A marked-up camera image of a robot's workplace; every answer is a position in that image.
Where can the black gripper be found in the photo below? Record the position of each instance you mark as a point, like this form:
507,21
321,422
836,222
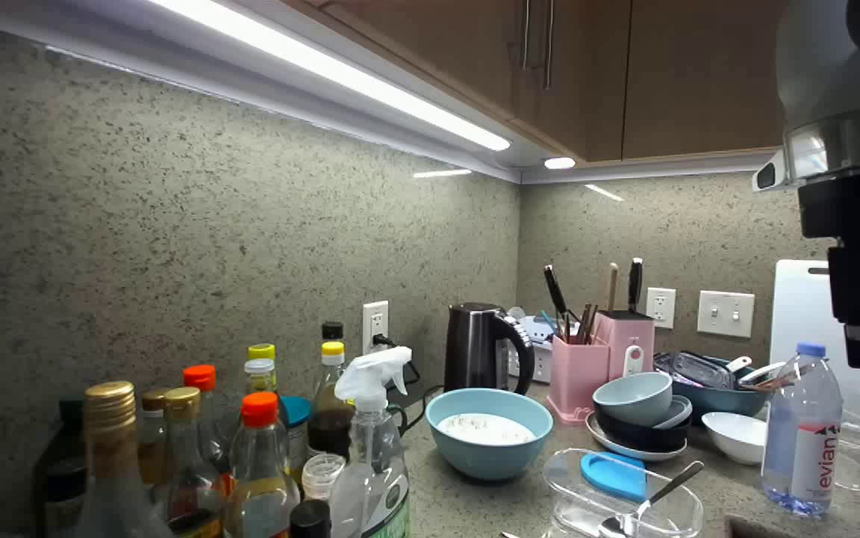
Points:
849,204

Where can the wooden cabinet door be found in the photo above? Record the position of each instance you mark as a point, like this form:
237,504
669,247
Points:
594,69
448,41

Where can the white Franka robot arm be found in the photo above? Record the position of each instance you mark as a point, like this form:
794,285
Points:
827,60

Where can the wooden side cabinet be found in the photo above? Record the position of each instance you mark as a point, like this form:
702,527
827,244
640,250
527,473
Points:
699,69

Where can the long under-cabinet light strip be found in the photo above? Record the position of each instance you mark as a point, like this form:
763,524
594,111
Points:
349,80

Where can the white cutting board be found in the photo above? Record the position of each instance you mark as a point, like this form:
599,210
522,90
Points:
797,316

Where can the clear plastic water bottle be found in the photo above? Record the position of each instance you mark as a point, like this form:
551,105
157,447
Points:
800,437

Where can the teal pot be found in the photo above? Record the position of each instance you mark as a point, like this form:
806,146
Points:
718,398

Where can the small white bowl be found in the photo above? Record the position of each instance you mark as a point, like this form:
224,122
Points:
734,437

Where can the dark bowl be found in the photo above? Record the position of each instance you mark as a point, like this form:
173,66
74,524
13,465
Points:
648,435

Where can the pink knife block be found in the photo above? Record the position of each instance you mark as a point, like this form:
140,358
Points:
625,344

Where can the grey-blue bowl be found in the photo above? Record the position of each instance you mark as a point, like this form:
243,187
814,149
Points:
631,398

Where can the metal spoon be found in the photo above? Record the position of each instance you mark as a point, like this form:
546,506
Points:
663,491

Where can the blue silicone lid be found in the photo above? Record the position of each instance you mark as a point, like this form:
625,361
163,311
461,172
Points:
612,476

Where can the pink utensil holder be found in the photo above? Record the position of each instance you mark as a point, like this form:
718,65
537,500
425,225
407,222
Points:
578,379

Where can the clear glass container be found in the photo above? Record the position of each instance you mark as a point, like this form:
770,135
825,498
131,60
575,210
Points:
575,504

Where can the black steel electric kettle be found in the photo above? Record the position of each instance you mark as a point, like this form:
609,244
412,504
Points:
476,347

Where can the blue bowl with white contents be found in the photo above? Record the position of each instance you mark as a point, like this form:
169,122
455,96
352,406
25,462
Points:
491,450

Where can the clear spray bottle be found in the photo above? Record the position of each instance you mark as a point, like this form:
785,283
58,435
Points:
372,480

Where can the black cap oil bottle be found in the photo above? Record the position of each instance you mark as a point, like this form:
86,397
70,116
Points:
333,331

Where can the yellow cap soy sauce bottle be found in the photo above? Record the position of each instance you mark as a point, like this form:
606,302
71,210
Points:
328,421

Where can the white cap jar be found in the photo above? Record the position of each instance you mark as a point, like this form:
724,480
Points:
321,473

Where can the yellow cap clear bottle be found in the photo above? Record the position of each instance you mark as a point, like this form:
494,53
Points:
260,370

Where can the orange cap sauce bottle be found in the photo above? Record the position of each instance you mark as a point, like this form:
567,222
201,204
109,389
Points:
260,480

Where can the red cap bottle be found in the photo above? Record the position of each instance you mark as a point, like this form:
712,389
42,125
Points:
201,379

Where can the gold cap glass bottle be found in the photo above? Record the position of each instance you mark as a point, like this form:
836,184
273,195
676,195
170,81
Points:
112,467
186,458

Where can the dark glass bottle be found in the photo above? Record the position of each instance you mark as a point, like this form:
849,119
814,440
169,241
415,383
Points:
60,467

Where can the wide white switch plate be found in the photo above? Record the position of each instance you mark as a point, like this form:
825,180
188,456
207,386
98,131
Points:
725,311

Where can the small white switch plate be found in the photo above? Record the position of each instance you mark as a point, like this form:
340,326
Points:
661,307

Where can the white wall outlet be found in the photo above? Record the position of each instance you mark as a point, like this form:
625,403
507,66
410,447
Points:
373,322

